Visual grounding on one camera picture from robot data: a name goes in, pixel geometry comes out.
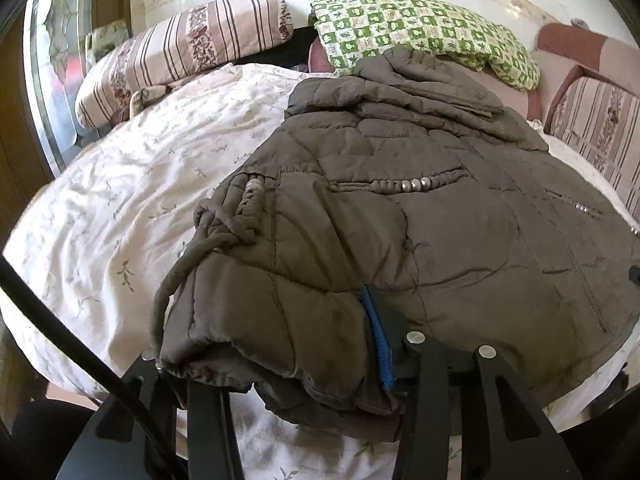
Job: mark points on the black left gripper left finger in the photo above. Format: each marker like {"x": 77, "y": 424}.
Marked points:
{"x": 192, "y": 434}

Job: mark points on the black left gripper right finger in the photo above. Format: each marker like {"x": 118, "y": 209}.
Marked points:
{"x": 505, "y": 433}

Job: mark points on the brown quilted puffer jacket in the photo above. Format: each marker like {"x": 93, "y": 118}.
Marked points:
{"x": 409, "y": 176}

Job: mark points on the white leaf print duvet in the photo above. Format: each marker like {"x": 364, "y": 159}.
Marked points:
{"x": 95, "y": 243}

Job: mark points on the pink maroon headboard cushion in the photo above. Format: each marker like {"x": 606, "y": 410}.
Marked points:
{"x": 575, "y": 60}

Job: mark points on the green white patterned pillow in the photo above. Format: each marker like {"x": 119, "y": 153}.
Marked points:
{"x": 350, "y": 30}

